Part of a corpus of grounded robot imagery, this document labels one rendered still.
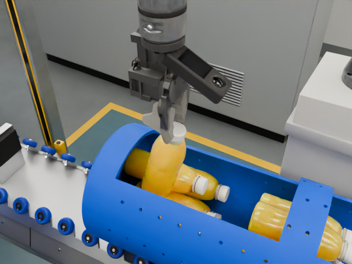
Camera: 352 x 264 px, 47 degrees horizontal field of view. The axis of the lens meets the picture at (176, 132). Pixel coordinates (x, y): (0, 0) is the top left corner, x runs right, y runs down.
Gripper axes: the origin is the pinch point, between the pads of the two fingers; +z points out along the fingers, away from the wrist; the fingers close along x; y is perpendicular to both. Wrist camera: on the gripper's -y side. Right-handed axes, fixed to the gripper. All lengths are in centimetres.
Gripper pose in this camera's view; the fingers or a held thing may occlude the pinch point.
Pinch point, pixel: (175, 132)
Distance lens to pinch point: 76.6
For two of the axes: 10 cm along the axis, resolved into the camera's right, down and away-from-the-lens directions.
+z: 0.1, 7.5, 6.6
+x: -4.4, 5.9, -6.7
